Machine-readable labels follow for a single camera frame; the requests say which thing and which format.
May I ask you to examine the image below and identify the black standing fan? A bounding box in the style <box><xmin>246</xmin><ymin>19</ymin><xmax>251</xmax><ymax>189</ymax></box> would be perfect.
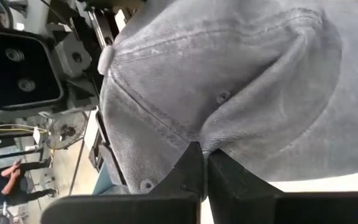
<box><xmin>45</xmin><ymin>111</ymin><xmax>89</xmax><ymax>196</ymax></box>

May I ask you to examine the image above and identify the teal plastic bin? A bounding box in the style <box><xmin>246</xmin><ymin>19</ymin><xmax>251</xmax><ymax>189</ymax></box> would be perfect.
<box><xmin>91</xmin><ymin>161</ymin><xmax>127</xmax><ymax>195</ymax></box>

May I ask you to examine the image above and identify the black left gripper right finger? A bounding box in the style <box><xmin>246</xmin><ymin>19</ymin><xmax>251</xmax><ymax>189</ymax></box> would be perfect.
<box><xmin>208</xmin><ymin>149</ymin><xmax>358</xmax><ymax>224</ymax></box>

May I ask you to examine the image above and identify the yellow cable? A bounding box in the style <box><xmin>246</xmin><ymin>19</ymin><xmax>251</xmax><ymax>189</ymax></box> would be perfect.
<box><xmin>0</xmin><ymin>123</ymin><xmax>49</xmax><ymax>135</ymax></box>

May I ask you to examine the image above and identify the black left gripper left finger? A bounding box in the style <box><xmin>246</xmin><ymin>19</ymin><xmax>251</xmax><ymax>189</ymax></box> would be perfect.
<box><xmin>40</xmin><ymin>141</ymin><xmax>204</xmax><ymax>224</ymax></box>

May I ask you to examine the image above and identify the black workbench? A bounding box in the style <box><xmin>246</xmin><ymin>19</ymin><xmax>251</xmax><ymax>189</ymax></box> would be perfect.
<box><xmin>0</xmin><ymin>133</ymin><xmax>45</xmax><ymax>170</ymax></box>

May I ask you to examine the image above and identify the grey denim cap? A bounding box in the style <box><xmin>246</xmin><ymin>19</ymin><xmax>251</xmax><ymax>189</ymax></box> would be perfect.
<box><xmin>97</xmin><ymin>0</ymin><xmax>358</xmax><ymax>195</ymax></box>

